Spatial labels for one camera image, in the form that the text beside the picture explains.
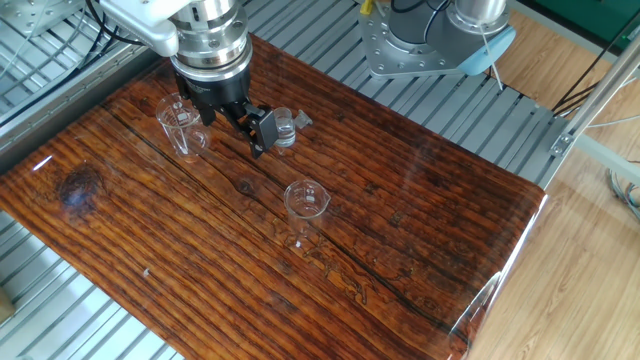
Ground small glass bottle with liquid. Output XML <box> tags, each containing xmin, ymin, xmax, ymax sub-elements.
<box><xmin>272</xmin><ymin>106</ymin><xmax>297</xmax><ymax>149</ymax></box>

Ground glossy wood-grain table mat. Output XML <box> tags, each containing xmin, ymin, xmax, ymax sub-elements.
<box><xmin>0</xmin><ymin>32</ymin><xmax>549</xmax><ymax>360</ymax></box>

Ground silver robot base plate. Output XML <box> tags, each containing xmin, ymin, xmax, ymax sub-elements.
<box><xmin>356</xmin><ymin>1</ymin><xmax>494</xmax><ymax>80</ymax></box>

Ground lower glass conical flask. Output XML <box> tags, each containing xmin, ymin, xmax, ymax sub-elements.
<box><xmin>282</xmin><ymin>178</ymin><xmax>332</xmax><ymax>237</ymax></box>

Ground thin black cables by post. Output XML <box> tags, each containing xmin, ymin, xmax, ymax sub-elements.
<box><xmin>551</xmin><ymin>19</ymin><xmax>640</xmax><ymax>119</ymax></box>

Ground aluminium frame post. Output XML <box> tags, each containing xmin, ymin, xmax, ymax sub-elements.
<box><xmin>548</xmin><ymin>33</ymin><xmax>640</xmax><ymax>159</ymax></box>

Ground perforated metal plate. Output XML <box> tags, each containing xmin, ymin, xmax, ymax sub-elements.
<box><xmin>0</xmin><ymin>0</ymin><xmax>87</xmax><ymax>37</ymax></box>

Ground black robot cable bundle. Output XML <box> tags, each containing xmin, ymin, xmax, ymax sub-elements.
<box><xmin>0</xmin><ymin>0</ymin><xmax>147</xmax><ymax>129</ymax></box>

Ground clear glass bottle stopper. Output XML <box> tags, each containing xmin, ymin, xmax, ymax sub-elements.
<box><xmin>293</xmin><ymin>108</ymin><xmax>315</xmax><ymax>130</ymax></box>

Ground glass conical flask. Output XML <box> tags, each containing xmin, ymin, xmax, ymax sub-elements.
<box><xmin>282</xmin><ymin>178</ymin><xmax>332</xmax><ymax>237</ymax></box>
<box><xmin>154</xmin><ymin>91</ymin><xmax>212</xmax><ymax>164</ymax></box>

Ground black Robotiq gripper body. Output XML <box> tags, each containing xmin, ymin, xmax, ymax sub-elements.
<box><xmin>172</xmin><ymin>63</ymin><xmax>253</xmax><ymax>110</ymax></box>

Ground upper glass conical flask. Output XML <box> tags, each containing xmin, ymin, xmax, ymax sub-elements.
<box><xmin>154</xmin><ymin>91</ymin><xmax>212</xmax><ymax>164</ymax></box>

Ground coloured wire bundle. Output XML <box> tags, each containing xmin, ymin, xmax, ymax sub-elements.
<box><xmin>605</xmin><ymin>167</ymin><xmax>640</xmax><ymax>224</ymax></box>

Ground grey horizontal frame bar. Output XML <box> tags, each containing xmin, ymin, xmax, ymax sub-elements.
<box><xmin>573</xmin><ymin>132</ymin><xmax>640</xmax><ymax>187</ymax></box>

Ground white zip tie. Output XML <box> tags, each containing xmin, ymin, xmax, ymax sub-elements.
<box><xmin>477</xmin><ymin>22</ymin><xmax>505</xmax><ymax>92</ymax></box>

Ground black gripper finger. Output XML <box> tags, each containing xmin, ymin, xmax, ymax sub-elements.
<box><xmin>185</xmin><ymin>89</ymin><xmax>218</xmax><ymax>128</ymax></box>
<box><xmin>219</xmin><ymin>101</ymin><xmax>280</xmax><ymax>161</ymax></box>

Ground thin white cable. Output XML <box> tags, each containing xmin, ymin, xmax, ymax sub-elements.
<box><xmin>584</xmin><ymin>114</ymin><xmax>640</xmax><ymax>130</ymax></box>

